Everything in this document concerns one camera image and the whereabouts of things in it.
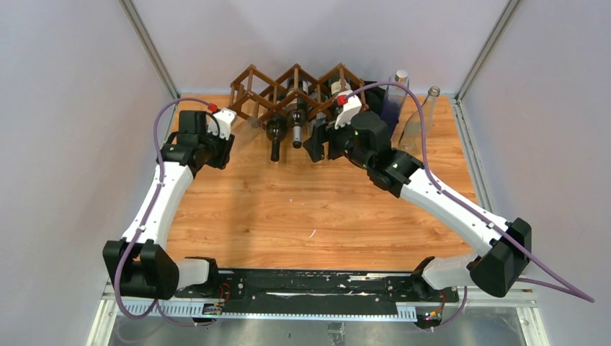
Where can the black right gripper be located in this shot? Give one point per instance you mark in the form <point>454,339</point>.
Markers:
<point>329,134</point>

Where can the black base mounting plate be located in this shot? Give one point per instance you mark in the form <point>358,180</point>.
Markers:
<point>290,292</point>

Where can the blue square glass bottle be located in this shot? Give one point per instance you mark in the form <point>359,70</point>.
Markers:
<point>394,99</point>

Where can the dark bottle right slot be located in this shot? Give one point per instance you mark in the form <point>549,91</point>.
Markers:
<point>339,85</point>

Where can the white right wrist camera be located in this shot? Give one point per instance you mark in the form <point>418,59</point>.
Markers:
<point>349,105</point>

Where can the dark green wine bottle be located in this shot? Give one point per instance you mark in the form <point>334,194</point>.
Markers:
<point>276,131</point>

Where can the brown wooden wine rack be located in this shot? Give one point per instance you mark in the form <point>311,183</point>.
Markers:
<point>255,94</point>

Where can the clear bottle black cap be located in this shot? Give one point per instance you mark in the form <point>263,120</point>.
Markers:
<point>320,116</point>

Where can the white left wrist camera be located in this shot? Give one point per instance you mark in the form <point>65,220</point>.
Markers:
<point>222,123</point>

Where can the green bottle silver neck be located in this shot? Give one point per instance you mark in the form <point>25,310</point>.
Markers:
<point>297,111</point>

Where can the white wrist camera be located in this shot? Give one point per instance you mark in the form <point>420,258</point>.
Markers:
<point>222,123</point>
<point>349,105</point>

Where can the black cloth behind rack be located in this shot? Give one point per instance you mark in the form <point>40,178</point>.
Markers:
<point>374,99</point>

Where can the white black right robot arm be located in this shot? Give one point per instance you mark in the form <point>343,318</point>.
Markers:
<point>496,261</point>

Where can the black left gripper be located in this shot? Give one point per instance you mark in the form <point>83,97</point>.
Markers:
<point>220,161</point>

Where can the clear glass bottle dark label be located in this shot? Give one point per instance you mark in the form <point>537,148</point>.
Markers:
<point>411,137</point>

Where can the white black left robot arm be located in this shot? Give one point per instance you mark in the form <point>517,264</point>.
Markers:
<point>138,263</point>

